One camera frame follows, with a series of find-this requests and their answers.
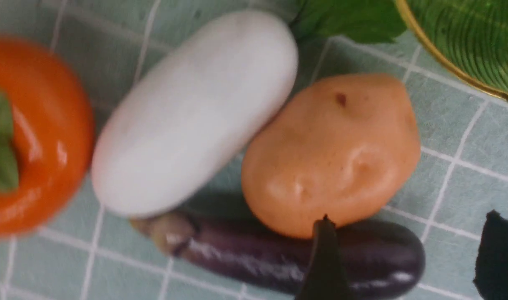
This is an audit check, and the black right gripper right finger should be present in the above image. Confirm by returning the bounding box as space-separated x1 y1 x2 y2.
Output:
473 210 508 300

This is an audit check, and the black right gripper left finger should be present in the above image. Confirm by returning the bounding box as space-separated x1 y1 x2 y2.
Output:
295 215 354 300

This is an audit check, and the purple toy eggplant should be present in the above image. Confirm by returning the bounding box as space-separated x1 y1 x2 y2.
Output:
130 211 426 300

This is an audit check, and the brown toy potato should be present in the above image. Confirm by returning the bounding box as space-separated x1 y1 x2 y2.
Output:
241 73 421 238

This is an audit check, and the white toy radish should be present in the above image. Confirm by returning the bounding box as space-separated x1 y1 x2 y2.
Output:
91 0 408 219

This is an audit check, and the orange toy persimmon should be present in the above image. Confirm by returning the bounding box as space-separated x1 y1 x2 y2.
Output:
0 35 95 239

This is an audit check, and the green checkered tablecloth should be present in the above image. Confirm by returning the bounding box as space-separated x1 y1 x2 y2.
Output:
0 0 508 300

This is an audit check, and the green glass leaf plate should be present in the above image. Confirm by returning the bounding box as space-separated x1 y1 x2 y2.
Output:
395 0 508 102

